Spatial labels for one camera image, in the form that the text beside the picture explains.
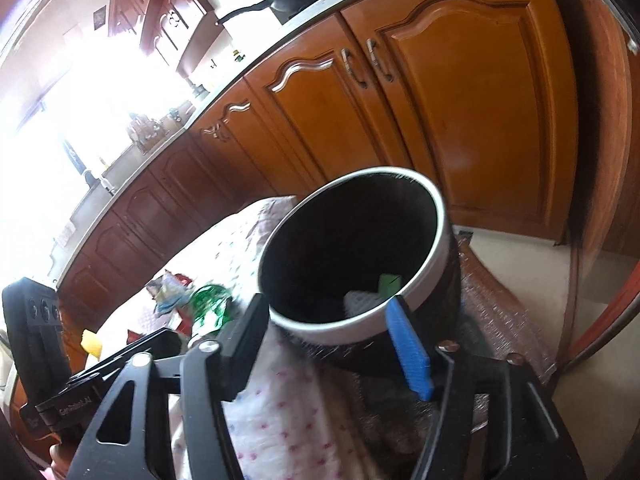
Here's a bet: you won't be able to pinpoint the large arched wooden cabinet door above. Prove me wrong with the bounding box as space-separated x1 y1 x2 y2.
342 0 576 243

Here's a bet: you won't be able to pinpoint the wooden chair frame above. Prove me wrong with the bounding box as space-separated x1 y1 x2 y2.
555 240 640 368

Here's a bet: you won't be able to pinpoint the person's left hand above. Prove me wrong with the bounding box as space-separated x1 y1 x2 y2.
44 440 76 480

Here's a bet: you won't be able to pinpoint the tall wooden side panel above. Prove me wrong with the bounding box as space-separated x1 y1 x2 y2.
550 0 636 256

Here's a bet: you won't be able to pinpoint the narrow wooden cabinet door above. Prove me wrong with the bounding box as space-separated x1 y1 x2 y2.
189 80 321 211

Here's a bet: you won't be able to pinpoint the metal sink faucet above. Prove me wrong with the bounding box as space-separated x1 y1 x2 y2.
82 167 116 193

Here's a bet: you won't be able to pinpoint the small green packet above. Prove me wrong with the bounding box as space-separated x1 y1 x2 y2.
377 274 403 306

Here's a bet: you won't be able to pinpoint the dark wooden cabinet door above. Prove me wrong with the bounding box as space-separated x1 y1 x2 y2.
112 135 251 241
57 210 166 311

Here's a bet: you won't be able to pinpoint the black bin with white rim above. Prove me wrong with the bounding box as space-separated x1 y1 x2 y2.
259 166 463 376

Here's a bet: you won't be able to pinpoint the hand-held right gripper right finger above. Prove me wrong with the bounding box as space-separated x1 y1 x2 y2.
385 296 588 480

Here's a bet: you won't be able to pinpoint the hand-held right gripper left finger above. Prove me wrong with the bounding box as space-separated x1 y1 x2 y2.
62 292 273 480

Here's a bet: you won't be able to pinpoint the colourful snack wrapper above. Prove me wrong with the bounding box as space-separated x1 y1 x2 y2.
145 270 193 316

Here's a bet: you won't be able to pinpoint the floral tablecloth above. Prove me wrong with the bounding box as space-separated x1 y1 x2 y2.
95 195 436 480

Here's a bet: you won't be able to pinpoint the kitchen window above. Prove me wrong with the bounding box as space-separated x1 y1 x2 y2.
0 35 191 281

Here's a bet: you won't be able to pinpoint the yellow sponge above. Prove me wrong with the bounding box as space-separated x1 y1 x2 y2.
80 329 103 358

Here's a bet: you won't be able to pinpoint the green snack packet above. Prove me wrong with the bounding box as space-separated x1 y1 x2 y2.
187 284 238 341

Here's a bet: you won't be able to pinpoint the glass door wall cabinet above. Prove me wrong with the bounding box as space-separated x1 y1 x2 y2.
140 0 216 68

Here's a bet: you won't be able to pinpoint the metal cabinet handle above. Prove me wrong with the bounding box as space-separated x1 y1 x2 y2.
341 48 368 88
366 38 395 82

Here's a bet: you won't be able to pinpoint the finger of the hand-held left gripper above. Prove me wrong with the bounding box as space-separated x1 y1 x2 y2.
97 327 183 382

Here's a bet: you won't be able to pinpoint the wooden knife block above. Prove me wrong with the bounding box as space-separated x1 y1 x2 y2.
127 112 168 153

